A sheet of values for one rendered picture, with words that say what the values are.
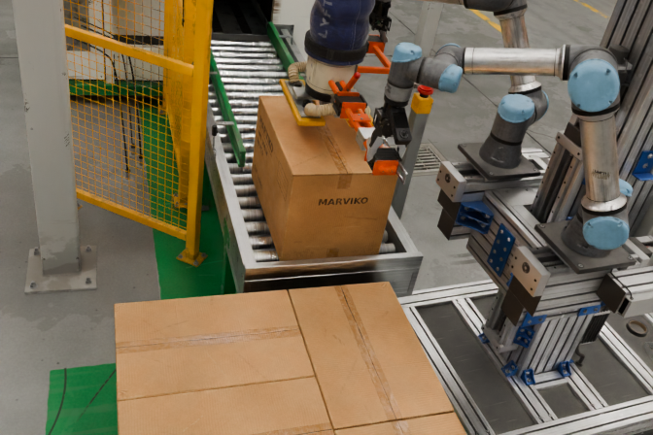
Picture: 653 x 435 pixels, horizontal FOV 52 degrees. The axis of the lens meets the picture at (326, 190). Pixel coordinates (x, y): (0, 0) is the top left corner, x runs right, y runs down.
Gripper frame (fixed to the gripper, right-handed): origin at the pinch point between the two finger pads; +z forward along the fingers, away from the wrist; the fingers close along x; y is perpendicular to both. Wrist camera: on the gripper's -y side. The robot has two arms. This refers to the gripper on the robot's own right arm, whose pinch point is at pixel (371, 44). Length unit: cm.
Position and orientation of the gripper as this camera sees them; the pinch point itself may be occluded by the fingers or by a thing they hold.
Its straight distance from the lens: 284.4
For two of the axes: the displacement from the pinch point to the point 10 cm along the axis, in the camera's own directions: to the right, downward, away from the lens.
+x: 9.5, -0.3, 3.1
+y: 2.7, 5.7, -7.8
